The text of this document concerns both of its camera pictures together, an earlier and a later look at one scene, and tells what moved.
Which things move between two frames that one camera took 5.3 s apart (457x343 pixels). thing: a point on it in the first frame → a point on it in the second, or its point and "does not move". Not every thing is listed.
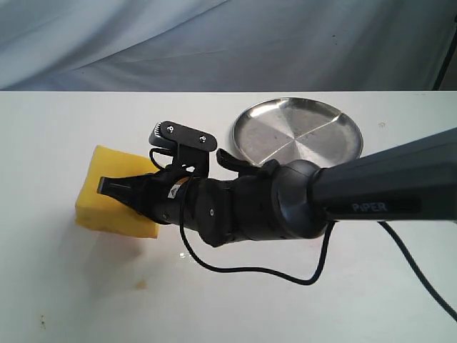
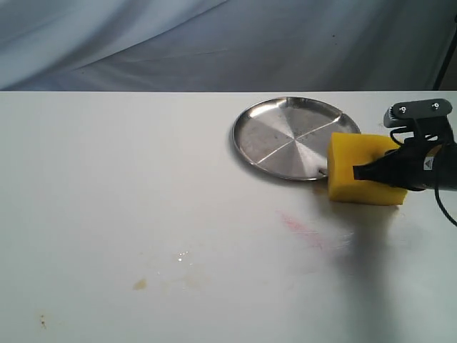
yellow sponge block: x=108 y=213 → x=346 y=150
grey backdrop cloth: x=222 y=45 does not move
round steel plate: x=298 y=128 does not move
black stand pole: x=447 y=61 does not move
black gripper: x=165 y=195 → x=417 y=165
